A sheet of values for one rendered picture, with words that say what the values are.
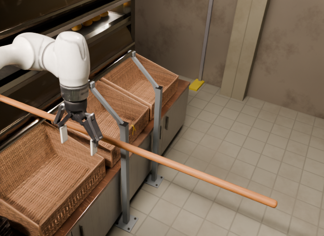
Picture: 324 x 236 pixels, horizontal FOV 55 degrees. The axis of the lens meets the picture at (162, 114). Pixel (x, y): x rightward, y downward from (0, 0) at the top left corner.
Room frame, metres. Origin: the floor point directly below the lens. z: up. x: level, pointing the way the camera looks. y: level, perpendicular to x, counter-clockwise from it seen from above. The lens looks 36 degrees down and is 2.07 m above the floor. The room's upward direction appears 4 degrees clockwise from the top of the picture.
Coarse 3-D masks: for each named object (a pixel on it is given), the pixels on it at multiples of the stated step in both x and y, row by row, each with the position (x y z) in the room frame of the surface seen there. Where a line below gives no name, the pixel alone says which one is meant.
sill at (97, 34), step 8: (128, 16) 2.64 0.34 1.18; (112, 24) 2.43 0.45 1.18; (120, 24) 2.51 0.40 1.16; (96, 32) 2.24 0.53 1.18; (104, 32) 2.29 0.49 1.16; (88, 40) 2.10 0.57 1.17; (16, 72) 1.55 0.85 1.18; (24, 72) 1.56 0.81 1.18; (32, 72) 1.60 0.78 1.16; (0, 80) 1.45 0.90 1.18; (8, 80) 1.46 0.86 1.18; (16, 80) 1.49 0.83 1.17; (24, 80) 1.53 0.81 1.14; (0, 88) 1.38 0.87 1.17; (8, 88) 1.43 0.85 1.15
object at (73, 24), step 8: (104, 0) 2.34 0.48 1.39; (112, 0) 2.30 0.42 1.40; (128, 0) 2.34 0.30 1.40; (88, 8) 2.12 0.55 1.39; (104, 8) 2.06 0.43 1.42; (112, 8) 2.14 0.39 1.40; (64, 16) 1.95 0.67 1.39; (72, 16) 1.92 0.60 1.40; (88, 16) 1.89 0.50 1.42; (48, 24) 1.78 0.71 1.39; (56, 24) 1.76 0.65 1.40; (72, 24) 1.75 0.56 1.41; (24, 32) 1.65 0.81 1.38; (32, 32) 1.63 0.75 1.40; (56, 32) 1.62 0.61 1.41; (8, 40) 1.52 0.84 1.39
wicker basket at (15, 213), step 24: (24, 144) 1.37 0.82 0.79; (48, 144) 1.50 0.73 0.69; (72, 144) 1.46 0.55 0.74; (0, 168) 1.20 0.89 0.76; (24, 168) 1.30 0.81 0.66; (48, 168) 1.38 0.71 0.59; (72, 168) 1.39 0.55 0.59; (96, 168) 1.29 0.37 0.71; (0, 192) 1.13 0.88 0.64; (24, 192) 1.18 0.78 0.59; (48, 192) 1.19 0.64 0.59; (72, 192) 1.09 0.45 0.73; (24, 216) 0.90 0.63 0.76; (48, 216) 0.93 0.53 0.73
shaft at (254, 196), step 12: (0, 96) 1.26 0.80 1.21; (24, 108) 1.18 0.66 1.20; (36, 108) 1.18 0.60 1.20; (84, 132) 1.04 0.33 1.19; (120, 144) 0.97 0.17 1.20; (144, 156) 0.92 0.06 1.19; (156, 156) 0.91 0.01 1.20; (180, 168) 0.86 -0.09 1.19; (192, 168) 0.86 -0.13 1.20; (204, 180) 0.82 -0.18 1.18; (216, 180) 0.81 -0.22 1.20; (240, 192) 0.77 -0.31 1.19; (252, 192) 0.76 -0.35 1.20; (264, 204) 0.73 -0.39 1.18; (276, 204) 0.72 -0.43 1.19
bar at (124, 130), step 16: (112, 64) 1.74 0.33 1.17; (96, 80) 1.55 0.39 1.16; (96, 96) 1.49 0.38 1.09; (160, 96) 1.85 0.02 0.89; (48, 112) 1.20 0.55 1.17; (112, 112) 1.45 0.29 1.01; (160, 112) 1.87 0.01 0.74; (32, 128) 1.09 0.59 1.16; (128, 128) 1.44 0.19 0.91; (0, 144) 0.95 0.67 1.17; (128, 160) 1.44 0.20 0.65; (128, 176) 1.43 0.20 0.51; (160, 176) 1.92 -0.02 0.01; (128, 192) 1.43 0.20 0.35; (128, 208) 1.43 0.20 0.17; (128, 224) 1.41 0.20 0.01
